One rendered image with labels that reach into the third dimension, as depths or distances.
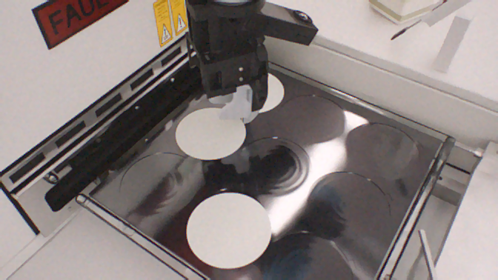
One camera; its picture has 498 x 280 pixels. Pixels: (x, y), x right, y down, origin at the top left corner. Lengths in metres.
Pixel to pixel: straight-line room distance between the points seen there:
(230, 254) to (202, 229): 0.05
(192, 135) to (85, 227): 0.20
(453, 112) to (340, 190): 0.21
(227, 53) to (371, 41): 0.27
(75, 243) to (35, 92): 0.23
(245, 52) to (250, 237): 0.22
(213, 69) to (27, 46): 0.19
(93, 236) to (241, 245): 0.23
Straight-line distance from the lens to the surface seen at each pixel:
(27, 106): 0.51
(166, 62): 0.65
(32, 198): 0.57
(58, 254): 0.64
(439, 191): 0.68
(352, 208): 0.55
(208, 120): 0.62
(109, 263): 0.61
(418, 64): 0.66
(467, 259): 0.58
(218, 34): 0.48
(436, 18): 0.63
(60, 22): 0.50
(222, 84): 0.51
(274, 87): 0.68
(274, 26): 0.51
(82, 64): 0.54
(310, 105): 0.65
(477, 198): 0.64
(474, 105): 0.66
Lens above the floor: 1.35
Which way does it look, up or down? 49 degrees down
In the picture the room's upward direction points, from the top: straight up
